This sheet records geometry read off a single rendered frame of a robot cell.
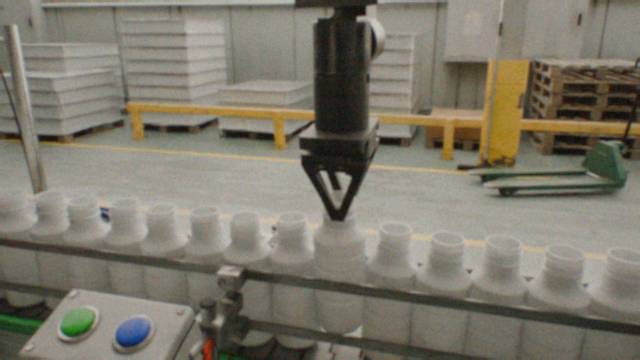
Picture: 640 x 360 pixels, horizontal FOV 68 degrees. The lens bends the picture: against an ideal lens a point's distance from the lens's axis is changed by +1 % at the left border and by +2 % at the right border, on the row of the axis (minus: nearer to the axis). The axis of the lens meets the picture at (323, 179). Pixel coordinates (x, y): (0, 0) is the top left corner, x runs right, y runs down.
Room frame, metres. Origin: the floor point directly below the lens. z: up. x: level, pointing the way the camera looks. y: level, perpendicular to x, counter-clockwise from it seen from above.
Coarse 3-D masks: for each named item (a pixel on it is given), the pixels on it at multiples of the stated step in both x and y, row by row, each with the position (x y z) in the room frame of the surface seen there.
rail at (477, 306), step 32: (96, 256) 0.54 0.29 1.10; (128, 256) 0.53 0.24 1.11; (0, 288) 0.58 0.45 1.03; (32, 288) 0.57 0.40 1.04; (320, 288) 0.47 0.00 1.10; (352, 288) 0.46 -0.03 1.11; (384, 288) 0.45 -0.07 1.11; (256, 320) 0.49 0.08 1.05; (544, 320) 0.41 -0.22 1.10; (576, 320) 0.40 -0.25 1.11; (608, 320) 0.39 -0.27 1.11; (384, 352) 0.45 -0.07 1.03; (416, 352) 0.44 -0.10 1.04; (448, 352) 0.43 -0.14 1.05
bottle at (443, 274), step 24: (432, 240) 0.46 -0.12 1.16; (456, 240) 0.47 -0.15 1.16; (432, 264) 0.45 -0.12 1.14; (456, 264) 0.45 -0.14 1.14; (432, 288) 0.44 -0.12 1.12; (456, 288) 0.44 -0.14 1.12; (432, 312) 0.44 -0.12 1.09; (456, 312) 0.44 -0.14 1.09; (432, 336) 0.44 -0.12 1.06; (456, 336) 0.44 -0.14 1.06
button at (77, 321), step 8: (72, 312) 0.39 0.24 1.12; (80, 312) 0.39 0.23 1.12; (88, 312) 0.39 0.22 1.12; (64, 320) 0.38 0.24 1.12; (72, 320) 0.38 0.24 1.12; (80, 320) 0.38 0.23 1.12; (88, 320) 0.38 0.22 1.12; (64, 328) 0.38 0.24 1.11; (72, 328) 0.38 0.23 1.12; (80, 328) 0.38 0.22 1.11
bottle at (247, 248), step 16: (240, 224) 0.51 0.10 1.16; (256, 224) 0.51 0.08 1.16; (240, 240) 0.51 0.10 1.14; (256, 240) 0.51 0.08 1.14; (224, 256) 0.51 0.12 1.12; (240, 256) 0.50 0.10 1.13; (256, 256) 0.50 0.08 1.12; (256, 288) 0.50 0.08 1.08; (256, 304) 0.50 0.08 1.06; (272, 304) 0.52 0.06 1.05; (272, 320) 0.51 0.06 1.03; (256, 336) 0.49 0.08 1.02; (272, 336) 0.51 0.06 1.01
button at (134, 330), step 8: (128, 320) 0.38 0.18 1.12; (136, 320) 0.38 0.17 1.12; (144, 320) 0.38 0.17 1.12; (120, 328) 0.37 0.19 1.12; (128, 328) 0.37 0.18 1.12; (136, 328) 0.37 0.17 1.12; (144, 328) 0.37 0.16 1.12; (120, 336) 0.36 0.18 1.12; (128, 336) 0.36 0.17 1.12; (136, 336) 0.36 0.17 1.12; (144, 336) 0.36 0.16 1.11; (120, 344) 0.36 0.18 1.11; (128, 344) 0.36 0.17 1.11
